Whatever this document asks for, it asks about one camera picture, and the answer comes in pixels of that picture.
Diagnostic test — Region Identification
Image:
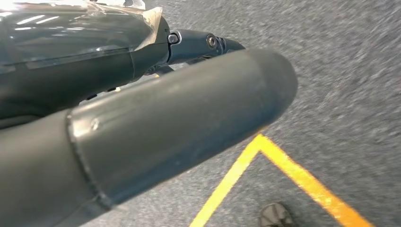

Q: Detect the yellow floor tape square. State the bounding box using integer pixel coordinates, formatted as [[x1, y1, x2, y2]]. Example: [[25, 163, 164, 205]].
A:
[[189, 133, 375, 227]]

